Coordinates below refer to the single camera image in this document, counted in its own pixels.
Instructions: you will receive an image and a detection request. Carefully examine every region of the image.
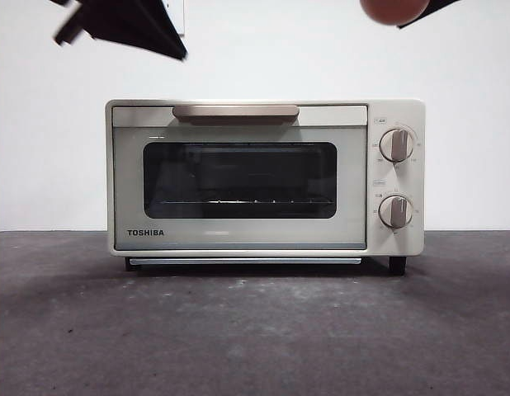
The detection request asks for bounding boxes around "white wall socket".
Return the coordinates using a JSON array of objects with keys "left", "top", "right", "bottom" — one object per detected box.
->
[{"left": 163, "top": 0, "right": 186, "bottom": 37}]

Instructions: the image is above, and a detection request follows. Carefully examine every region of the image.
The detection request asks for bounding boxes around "metal wire oven rack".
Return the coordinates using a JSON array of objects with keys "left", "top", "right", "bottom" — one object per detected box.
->
[{"left": 161, "top": 197, "right": 335, "bottom": 206}]

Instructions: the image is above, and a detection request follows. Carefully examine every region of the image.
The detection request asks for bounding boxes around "cream oven knob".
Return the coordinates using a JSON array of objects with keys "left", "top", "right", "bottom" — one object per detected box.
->
[
  {"left": 380, "top": 128, "right": 416, "bottom": 164},
  {"left": 379, "top": 194, "right": 415, "bottom": 229}
]

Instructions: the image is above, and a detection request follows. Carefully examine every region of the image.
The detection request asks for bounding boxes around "glass oven door with handle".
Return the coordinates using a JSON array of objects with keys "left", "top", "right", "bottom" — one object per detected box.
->
[{"left": 111, "top": 104, "right": 369, "bottom": 251}]

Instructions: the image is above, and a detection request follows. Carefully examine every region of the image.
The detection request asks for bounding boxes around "grey oven crumb tray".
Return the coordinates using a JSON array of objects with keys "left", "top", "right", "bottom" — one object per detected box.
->
[{"left": 128, "top": 257, "right": 363, "bottom": 266}]

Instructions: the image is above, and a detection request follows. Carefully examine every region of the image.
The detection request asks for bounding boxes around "cream Toshiba toaster oven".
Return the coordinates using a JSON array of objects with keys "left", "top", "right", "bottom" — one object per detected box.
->
[{"left": 105, "top": 97, "right": 427, "bottom": 276}]

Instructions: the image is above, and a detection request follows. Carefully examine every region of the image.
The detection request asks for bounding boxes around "brown egg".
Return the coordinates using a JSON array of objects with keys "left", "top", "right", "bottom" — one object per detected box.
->
[{"left": 359, "top": 0, "right": 432, "bottom": 23}]

